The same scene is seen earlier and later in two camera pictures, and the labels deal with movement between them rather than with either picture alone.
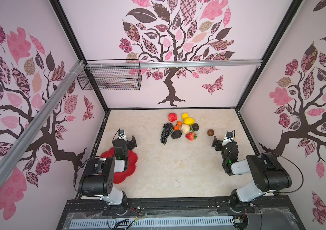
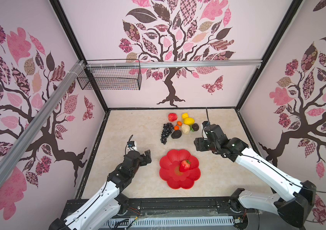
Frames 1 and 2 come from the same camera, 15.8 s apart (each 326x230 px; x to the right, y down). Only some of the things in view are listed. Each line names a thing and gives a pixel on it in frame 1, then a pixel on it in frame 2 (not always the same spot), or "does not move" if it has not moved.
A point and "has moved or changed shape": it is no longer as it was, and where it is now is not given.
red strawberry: (191, 136) → (185, 166)
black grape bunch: (167, 129) does not move
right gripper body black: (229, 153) → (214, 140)
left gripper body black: (130, 146) → (142, 162)
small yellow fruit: (185, 115) does not move
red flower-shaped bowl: (120, 177) has moved or changed shape
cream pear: (185, 128) does not move
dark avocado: (176, 134) does not move
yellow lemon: (189, 121) does not move
